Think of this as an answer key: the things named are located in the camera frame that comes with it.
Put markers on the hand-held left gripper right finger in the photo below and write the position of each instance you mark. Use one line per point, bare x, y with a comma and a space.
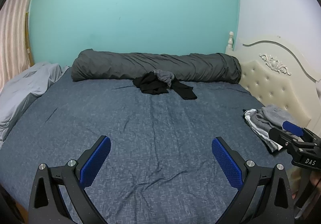
227, 163

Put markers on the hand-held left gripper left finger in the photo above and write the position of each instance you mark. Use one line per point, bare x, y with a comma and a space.
96, 161

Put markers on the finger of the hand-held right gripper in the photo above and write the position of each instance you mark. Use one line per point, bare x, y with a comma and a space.
292, 127
278, 135

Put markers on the grey garment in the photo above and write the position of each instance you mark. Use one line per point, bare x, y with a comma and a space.
164, 76

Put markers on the folded clothes stack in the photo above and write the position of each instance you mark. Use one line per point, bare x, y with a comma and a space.
265, 120

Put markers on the black clothes pile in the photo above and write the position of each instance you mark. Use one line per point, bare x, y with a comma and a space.
153, 86

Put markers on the person's right hand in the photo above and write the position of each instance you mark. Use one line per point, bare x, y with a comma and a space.
316, 180

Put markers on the cream tufted headboard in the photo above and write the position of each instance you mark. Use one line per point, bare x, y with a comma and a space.
270, 83

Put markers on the blue patterned bed sheet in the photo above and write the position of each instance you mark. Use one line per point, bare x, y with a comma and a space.
150, 126

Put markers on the dark grey rolled duvet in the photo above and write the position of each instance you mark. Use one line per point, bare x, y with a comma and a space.
107, 66

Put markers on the light grey blanket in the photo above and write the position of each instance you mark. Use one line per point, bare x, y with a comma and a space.
22, 88

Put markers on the pink striped curtain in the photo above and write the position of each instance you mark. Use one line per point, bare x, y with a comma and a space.
12, 38

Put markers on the wooden window frame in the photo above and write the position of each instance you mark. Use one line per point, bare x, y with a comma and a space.
28, 43

